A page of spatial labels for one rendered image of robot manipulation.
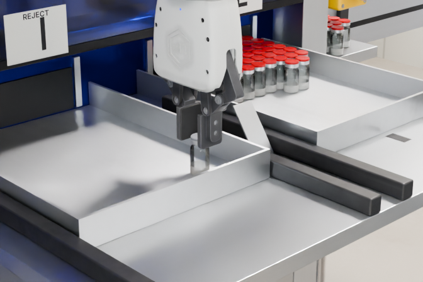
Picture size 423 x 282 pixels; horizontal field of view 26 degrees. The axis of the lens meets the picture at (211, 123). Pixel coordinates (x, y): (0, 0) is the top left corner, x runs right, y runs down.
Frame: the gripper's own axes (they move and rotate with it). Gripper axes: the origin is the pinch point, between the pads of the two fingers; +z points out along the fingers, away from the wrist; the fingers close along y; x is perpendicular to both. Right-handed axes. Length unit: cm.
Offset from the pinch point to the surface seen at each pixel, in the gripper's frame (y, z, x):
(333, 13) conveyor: -31, 3, 60
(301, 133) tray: 3.5, 3.5, 13.3
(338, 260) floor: -76, 94, 123
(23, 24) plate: -19.8, -9.3, -9.6
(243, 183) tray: 6.0, 5.5, 1.1
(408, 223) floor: -77, 94, 158
